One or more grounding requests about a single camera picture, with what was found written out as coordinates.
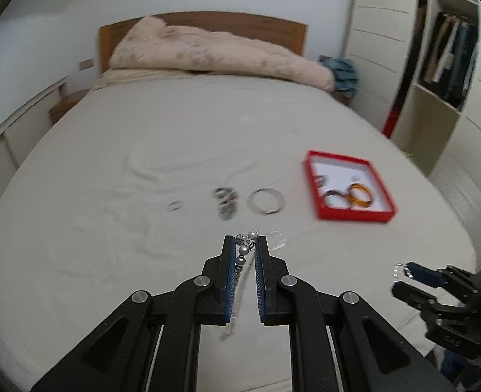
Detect silver pearl chain necklace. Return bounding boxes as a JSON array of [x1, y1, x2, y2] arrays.
[[219, 229, 262, 342]]

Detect plain silver bangle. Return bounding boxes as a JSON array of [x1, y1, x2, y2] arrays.
[[247, 188, 285, 216]]

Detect brown blue beaded bracelet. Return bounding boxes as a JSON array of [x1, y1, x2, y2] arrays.
[[211, 186, 240, 222]]

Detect red jewelry box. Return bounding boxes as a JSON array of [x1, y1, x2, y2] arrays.
[[303, 151, 397, 223]]

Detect amber bangle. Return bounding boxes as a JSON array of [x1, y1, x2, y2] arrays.
[[345, 182, 374, 209]]

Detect dark brown bangle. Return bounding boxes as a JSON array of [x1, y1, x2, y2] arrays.
[[322, 189, 351, 209]]

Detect white bed sheet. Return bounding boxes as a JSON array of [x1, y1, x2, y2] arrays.
[[0, 75, 474, 391]]

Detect hanging clothes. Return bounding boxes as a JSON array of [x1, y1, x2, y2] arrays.
[[420, 11, 479, 111]]

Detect blue crumpled cloth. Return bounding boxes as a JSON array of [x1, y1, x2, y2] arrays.
[[318, 56, 359, 98]]

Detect white low cabinet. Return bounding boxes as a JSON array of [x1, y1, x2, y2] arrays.
[[0, 78, 66, 198]]

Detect wooden nightstand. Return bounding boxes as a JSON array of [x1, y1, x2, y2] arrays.
[[49, 90, 89, 125]]

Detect wooden headboard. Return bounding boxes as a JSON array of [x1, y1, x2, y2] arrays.
[[98, 11, 308, 73]]

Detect floral beige comforter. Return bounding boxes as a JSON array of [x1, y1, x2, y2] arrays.
[[94, 16, 335, 92]]

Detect wall switch plate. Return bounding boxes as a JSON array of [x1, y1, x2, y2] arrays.
[[78, 58, 94, 71]]

